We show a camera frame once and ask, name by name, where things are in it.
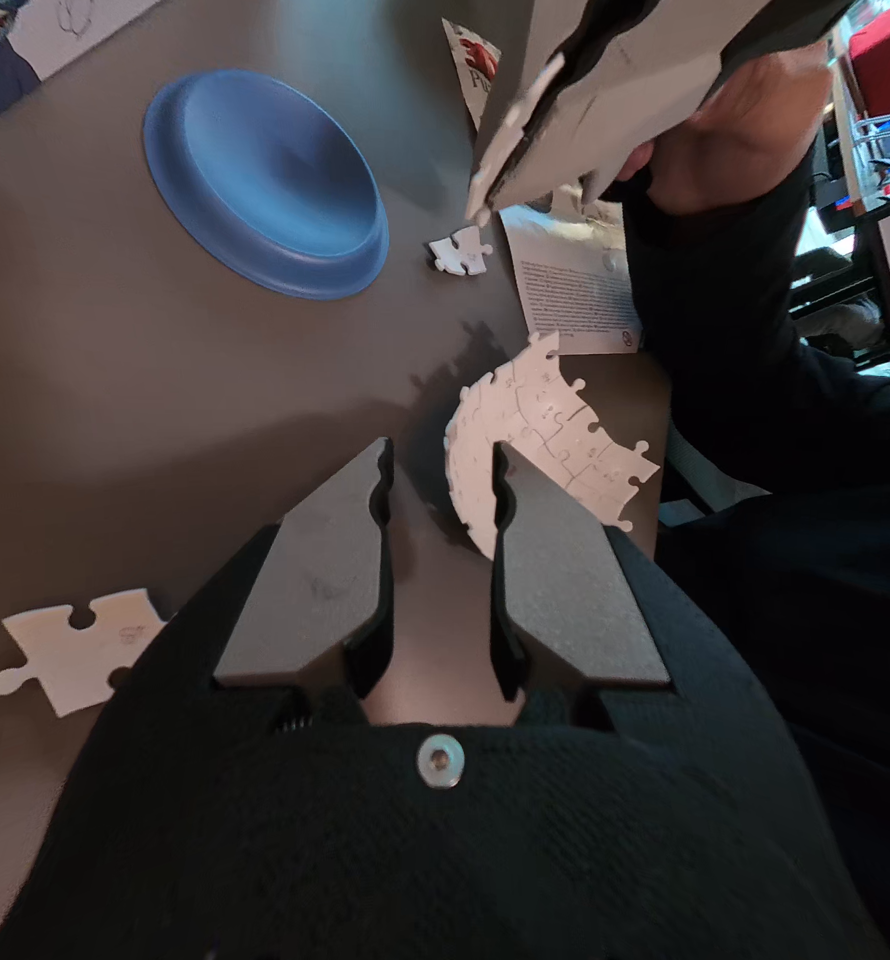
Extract single white puzzle piece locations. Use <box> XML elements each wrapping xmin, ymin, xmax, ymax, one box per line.
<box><xmin>428</xmin><ymin>225</ymin><xmax>494</xmax><ymax>277</ymax></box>
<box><xmin>465</xmin><ymin>52</ymin><xmax>567</xmax><ymax>226</ymax></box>
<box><xmin>0</xmin><ymin>588</ymin><xmax>168</xmax><ymax>719</ymax></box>

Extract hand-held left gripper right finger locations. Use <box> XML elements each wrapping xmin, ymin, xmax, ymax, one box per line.
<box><xmin>490</xmin><ymin>441</ymin><xmax>672</xmax><ymax>704</ymax></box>

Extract printed cardboard puzzle box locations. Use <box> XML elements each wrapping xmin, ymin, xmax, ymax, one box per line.
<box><xmin>0</xmin><ymin>0</ymin><xmax>164</xmax><ymax>136</ymax></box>

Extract grey office chair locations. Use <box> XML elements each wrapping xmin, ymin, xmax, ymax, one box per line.
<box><xmin>662</xmin><ymin>420</ymin><xmax>768</xmax><ymax>526</ymax></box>

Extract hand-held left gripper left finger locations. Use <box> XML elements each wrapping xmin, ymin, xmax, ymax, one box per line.
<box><xmin>211</xmin><ymin>437</ymin><xmax>395</xmax><ymax>700</ymax></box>

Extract blue round plastic stand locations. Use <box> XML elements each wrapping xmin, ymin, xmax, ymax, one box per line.
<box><xmin>143</xmin><ymin>69</ymin><xmax>390</xmax><ymax>303</ymax></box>

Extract white assembled puzzle ball section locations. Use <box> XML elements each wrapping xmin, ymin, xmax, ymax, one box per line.
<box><xmin>445</xmin><ymin>330</ymin><xmax>662</xmax><ymax>560</ymax></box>

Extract person's right hand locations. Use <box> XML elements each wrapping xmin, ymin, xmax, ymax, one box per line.
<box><xmin>616</xmin><ymin>43</ymin><xmax>837</xmax><ymax>219</ymax></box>

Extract white printed instruction sheet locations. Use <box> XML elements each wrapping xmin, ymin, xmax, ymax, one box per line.
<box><xmin>442</xmin><ymin>18</ymin><xmax>644</xmax><ymax>355</ymax></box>

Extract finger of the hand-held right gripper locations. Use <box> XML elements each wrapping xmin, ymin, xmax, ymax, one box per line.
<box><xmin>487</xmin><ymin>0</ymin><xmax>774</xmax><ymax>211</ymax></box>
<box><xmin>477</xmin><ymin>0</ymin><xmax>659</xmax><ymax>162</ymax></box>

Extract person's right forearm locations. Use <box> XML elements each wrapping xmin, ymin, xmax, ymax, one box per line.
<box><xmin>602</xmin><ymin>142</ymin><xmax>890</xmax><ymax>489</ymax></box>

